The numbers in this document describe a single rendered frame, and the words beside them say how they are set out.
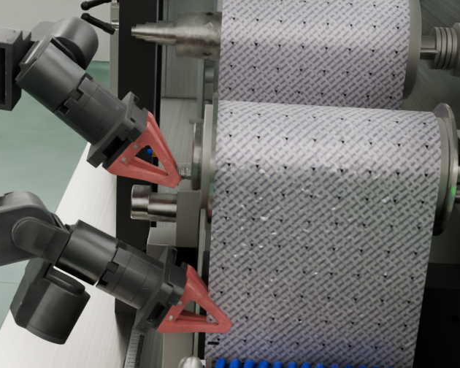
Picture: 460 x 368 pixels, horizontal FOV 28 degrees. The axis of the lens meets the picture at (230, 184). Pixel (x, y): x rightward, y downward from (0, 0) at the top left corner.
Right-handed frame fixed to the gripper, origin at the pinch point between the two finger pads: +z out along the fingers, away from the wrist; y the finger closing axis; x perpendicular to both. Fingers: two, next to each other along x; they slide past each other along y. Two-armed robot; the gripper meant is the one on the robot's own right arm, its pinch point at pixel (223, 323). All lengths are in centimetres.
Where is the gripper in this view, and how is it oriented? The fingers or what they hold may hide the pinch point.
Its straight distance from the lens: 102.6
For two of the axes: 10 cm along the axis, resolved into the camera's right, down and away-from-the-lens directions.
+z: 8.6, 4.7, 1.8
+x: 5.1, -8.1, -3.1
